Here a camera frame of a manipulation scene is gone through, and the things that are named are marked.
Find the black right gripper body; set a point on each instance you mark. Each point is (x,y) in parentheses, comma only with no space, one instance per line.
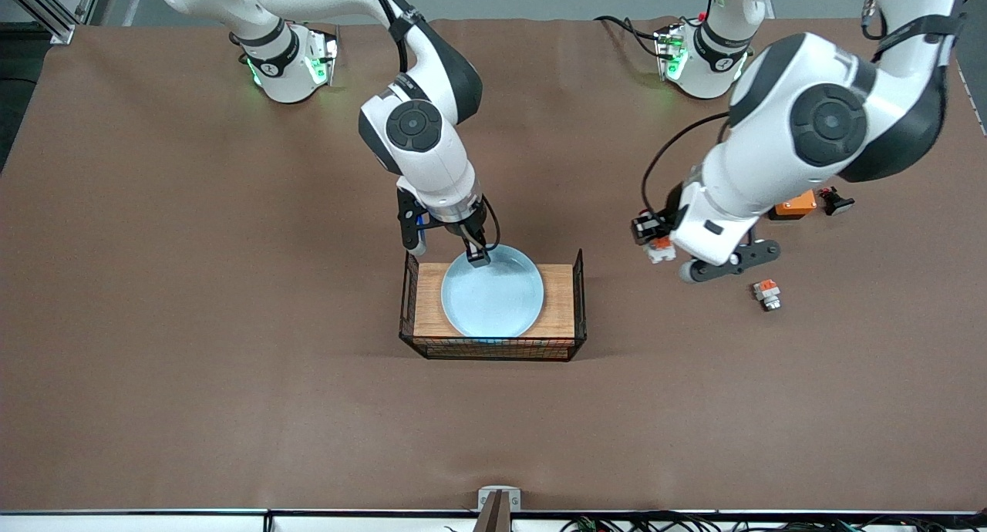
(465,229)

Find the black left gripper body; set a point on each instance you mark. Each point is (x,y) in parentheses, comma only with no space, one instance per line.
(669,210)

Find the white orange switch with metal cap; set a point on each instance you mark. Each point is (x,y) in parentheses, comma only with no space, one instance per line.
(661,250)

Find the light blue round plate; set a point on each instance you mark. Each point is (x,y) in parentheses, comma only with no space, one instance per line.
(493,293)

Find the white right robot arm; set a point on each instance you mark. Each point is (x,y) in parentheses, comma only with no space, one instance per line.
(432,154)

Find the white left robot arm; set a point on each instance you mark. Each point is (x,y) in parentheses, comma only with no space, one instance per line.
(786,162)

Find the orange button box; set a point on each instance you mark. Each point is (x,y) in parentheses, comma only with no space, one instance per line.
(798,205)

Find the black push button head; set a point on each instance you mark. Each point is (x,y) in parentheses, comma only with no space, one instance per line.
(838,203)

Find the wooden board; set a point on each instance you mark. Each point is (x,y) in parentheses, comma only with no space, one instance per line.
(559,301)

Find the brown table cover sheet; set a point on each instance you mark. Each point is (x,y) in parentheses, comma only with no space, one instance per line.
(493,432)

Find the small white orange switch module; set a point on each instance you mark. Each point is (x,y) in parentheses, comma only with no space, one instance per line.
(767,294)

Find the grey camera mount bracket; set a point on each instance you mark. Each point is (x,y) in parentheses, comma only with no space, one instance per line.
(499,501)

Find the aluminium frame profile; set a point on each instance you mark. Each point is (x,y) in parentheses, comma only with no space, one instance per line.
(46,11)

